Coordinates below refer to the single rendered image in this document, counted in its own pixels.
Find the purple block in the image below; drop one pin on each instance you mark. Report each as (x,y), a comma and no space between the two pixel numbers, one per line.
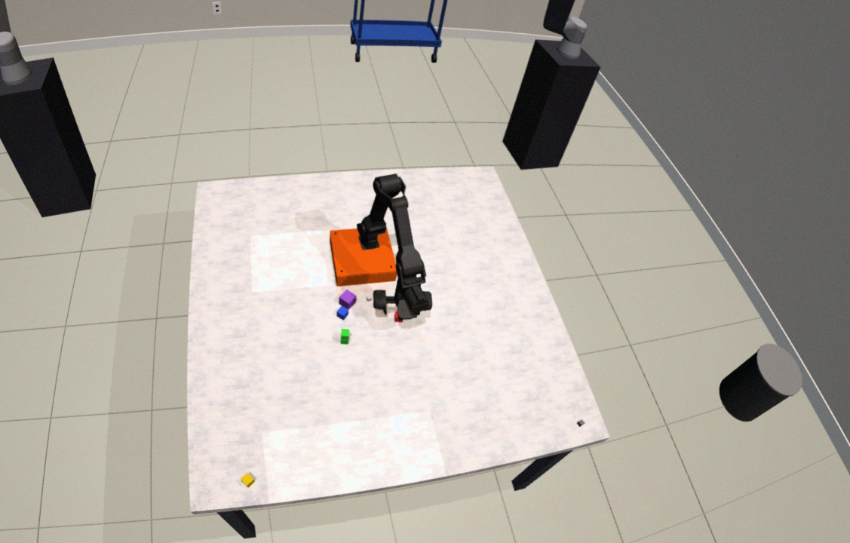
(347,299)

